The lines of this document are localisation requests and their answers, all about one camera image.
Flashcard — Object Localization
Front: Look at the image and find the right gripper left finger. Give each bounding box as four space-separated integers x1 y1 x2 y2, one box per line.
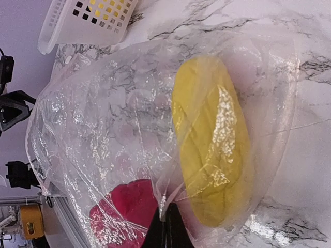
141 208 167 248

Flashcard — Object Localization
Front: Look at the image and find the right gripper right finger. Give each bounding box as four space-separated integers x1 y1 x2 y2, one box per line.
167 203 194 248

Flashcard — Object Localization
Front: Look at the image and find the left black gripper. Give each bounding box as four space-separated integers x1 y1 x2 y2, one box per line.
0 49 36 133

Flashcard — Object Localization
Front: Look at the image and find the fake red pepper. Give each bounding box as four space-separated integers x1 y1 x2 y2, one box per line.
89 179 158 247

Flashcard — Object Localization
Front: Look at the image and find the clear zip top bag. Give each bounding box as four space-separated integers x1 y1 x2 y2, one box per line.
25 26 298 247

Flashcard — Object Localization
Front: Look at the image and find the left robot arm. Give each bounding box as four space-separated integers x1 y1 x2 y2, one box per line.
1 51 39 189

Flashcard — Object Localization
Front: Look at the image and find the white plastic basket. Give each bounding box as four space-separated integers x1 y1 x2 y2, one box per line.
37 0 138 55

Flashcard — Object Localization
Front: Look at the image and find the aluminium front rail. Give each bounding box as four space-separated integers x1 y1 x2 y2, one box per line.
40 196 89 248

